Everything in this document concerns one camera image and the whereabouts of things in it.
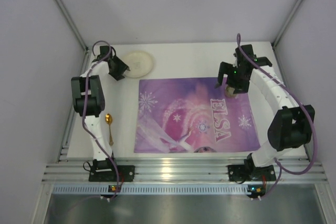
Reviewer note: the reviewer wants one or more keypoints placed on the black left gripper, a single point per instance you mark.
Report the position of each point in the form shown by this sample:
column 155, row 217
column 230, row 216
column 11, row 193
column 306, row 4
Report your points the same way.
column 118, row 67

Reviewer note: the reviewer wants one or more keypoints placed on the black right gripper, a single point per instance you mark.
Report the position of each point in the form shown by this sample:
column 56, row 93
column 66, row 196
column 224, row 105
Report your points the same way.
column 229, row 77

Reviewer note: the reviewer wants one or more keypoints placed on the small metal cup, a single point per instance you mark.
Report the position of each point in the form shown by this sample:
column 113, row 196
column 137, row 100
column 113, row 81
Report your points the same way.
column 230, row 92

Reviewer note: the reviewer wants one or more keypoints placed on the cream round plate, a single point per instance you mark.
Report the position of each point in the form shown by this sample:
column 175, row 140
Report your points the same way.
column 140, row 63

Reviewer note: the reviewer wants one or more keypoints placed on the gold spoon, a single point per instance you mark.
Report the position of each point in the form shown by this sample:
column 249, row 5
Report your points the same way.
column 109, row 120

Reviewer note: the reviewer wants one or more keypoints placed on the purple Elsa placemat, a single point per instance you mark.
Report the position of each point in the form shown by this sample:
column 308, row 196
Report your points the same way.
column 189, row 115

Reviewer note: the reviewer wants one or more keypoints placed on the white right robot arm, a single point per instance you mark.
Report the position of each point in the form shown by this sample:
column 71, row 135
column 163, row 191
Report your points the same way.
column 292, row 126

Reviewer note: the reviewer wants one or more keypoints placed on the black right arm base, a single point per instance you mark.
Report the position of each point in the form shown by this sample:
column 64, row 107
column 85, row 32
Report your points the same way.
column 240, row 174

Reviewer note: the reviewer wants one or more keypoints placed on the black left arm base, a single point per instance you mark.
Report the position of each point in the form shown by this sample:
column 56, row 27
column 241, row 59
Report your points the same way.
column 107, row 173

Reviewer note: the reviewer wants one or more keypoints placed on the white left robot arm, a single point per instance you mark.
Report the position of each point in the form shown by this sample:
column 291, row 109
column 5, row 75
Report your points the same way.
column 89, row 101

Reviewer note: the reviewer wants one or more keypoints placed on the aluminium mounting rail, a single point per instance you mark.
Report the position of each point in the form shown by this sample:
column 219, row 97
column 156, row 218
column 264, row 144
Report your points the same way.
column 181, row 170

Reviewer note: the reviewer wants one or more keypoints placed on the white slotted cable duct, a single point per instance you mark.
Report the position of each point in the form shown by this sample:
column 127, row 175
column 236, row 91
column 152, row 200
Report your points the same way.
column 130, row 189

